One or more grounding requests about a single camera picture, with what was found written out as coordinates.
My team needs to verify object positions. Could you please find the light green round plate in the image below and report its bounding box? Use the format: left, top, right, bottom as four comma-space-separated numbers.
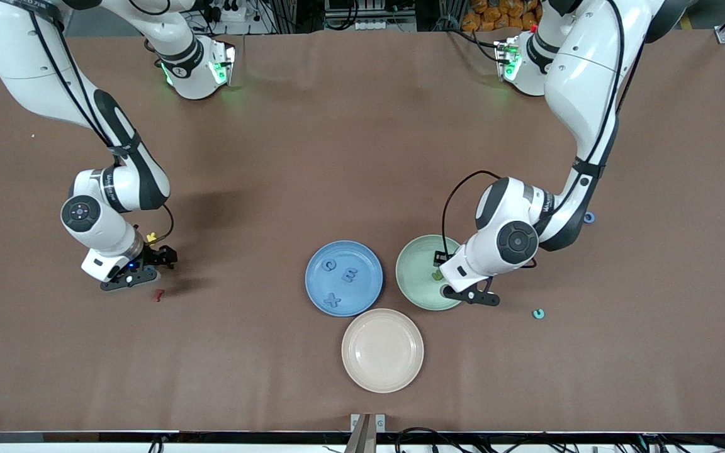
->
395, 235, 467, 311

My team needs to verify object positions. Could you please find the beige round plate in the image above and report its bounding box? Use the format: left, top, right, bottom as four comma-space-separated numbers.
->
341, 308, 425, 394

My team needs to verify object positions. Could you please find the blue round plate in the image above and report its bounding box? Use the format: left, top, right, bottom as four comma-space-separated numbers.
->
305, 240, 384, 317

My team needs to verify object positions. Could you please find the orange items pile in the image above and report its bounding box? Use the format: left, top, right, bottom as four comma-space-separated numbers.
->
461, 0, 539, 32

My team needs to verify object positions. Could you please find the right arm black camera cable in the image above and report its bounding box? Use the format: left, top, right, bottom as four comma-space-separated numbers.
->
26, 0, 176, 249

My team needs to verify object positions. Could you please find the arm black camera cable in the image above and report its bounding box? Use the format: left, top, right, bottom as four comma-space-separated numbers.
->
26, 0, 176, 249
441, 0, 646, 255

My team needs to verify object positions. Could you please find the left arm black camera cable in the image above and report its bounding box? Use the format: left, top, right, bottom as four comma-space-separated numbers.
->
441, 0, 646, 255

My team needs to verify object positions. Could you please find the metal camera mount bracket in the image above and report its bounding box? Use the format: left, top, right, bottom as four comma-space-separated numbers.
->
350, 413, 387, 453

